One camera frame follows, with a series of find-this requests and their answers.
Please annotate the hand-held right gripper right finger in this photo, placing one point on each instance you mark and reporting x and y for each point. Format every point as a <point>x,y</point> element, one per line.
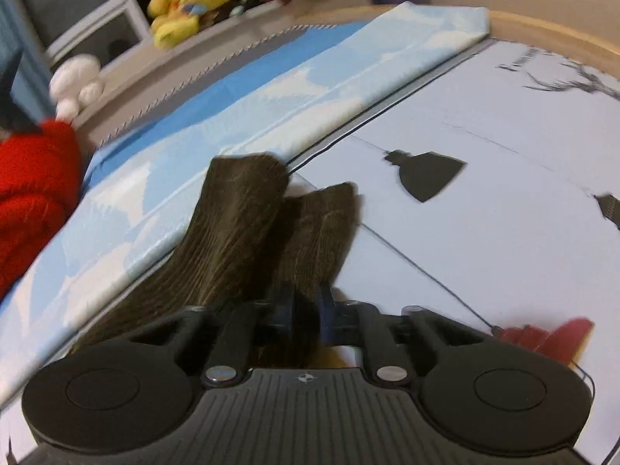
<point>335,320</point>

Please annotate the yellow plush toy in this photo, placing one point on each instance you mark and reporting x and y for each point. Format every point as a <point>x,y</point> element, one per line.
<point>186,7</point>

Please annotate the white plush toy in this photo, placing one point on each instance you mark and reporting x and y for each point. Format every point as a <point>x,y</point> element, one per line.
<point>77,85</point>

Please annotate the white deer and lamp bedsheet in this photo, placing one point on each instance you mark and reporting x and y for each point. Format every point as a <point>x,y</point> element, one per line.
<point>484,252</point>

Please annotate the folded red towel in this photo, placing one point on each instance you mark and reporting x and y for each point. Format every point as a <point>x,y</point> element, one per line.
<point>34,193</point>

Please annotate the blue cloud print blanket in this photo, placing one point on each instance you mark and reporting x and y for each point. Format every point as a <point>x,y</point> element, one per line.
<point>290,97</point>

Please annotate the grey stitched-edge bed cover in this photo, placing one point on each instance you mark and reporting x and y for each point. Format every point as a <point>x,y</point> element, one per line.
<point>160,65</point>

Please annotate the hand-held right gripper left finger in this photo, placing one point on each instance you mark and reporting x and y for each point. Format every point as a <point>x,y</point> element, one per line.
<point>280,318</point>

